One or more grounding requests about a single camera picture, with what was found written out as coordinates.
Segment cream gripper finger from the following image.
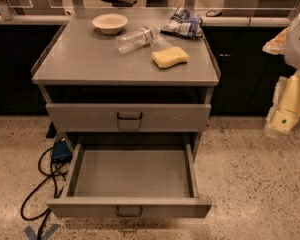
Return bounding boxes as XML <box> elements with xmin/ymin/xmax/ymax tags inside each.
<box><xmin>262</xmin><ymin>28</ymin><xmax>289</xmax><ymax>55</ymax></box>

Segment grey drawer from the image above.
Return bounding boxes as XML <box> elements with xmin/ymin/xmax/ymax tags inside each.
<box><xmin>47</xmin><ymin>144</ymin><xmax>212</xmax><ymax>218</ymax></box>
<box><xmin>46</xmin><ymin>103</ymin><xmax>211</xmax><ymax>132</ymax></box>

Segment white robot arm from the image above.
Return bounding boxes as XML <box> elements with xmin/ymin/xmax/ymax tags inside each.
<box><xmin>262</xmin><ymin>13</ymin><xmax>300</xmax><ymax>137</ymax></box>

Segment grey drawer cabinet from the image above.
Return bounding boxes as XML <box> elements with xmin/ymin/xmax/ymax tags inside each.
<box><xmin>33</xmin><ymin>9</ymin><xmax>220</xmax><ymax>149</ymax></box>

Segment grey top drawer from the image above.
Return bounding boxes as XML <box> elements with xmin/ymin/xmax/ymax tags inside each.
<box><xmin>46</xmin><ymin>103</ymin><xmax>211</xmax><ymax>132</ymax></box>

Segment blue white chip bag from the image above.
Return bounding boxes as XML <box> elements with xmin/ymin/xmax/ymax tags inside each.
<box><xmin>161</xmin><ymin>7</ymin><xmax>203</xmax><ymax>39</ymax></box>

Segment yellow sponge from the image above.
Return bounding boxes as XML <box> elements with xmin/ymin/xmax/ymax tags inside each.
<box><xmin>152</xmin><ymin>47</ymin><xmax>190</xmax><ymax>69</ymax></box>

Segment clear plastic water bottle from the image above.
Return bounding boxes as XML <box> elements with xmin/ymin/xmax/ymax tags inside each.
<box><xmin>116</xmin><ymin>26</ymin><xmax>160</xmax><ymax>54</ymax></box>

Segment black office chair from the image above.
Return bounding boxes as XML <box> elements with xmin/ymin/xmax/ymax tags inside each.
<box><xmin>101</xmin><ymin>0</ymin><xmax>137</xmax><ymax>7</ymax></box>

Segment white bowl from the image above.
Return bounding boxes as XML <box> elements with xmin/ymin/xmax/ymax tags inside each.
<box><xmin>92</xmin><ymin>13</ymin><xmax>128</xmax><ymax>35</ymax></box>

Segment blue power box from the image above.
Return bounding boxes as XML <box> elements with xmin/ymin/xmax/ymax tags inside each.
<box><xmin>51</xmin><ymin>140</ymin><xmax>72</xmax><ymax>162</ymax></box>

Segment blue tape floor marker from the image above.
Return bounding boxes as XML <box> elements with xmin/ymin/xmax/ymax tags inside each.
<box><xmin>23</xmin><ymin>223</ymin><xmax>62</xmax><ymax>240</ymax></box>

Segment black cable on ledge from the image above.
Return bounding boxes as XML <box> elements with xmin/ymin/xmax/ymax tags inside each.
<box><xmin>205</xmin><ymin>9</ymin><xmax>224</xmax><ymax>18</ymax></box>

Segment black floor cables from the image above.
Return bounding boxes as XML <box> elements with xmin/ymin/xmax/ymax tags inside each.
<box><xmin>20</xmin><ymin>146</ymin><xmax>70</xmax><ymax>240</ymax></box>

